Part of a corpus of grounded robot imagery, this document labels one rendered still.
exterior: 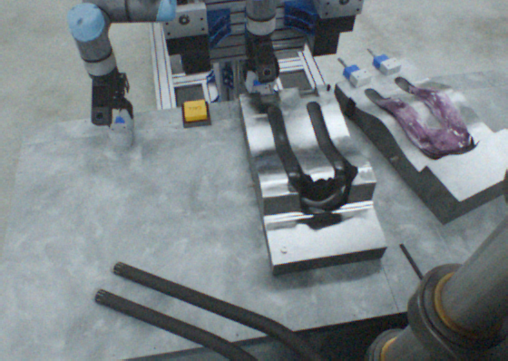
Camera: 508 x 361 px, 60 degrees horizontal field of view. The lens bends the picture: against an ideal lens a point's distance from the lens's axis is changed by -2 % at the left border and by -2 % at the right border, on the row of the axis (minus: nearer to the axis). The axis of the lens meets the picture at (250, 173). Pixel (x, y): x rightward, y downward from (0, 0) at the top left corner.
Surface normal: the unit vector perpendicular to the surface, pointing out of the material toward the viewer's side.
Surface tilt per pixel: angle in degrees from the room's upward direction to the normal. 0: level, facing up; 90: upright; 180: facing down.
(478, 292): 90
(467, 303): 90
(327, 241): 0
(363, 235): 0
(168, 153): 0
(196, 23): 90
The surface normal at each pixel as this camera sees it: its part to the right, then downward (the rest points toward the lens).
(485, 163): 0.00, -0.58
